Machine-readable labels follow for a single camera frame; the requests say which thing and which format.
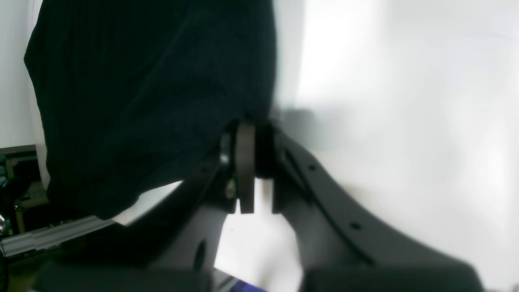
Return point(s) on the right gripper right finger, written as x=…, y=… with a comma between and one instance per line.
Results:
x=342, y=246

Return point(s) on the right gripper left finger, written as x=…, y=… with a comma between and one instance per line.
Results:
x=173, y=247

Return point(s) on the black T-shirt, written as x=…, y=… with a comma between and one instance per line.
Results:
x=134, y=93

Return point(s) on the aluminium frame rail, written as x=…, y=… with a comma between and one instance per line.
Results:
x=51, y=236

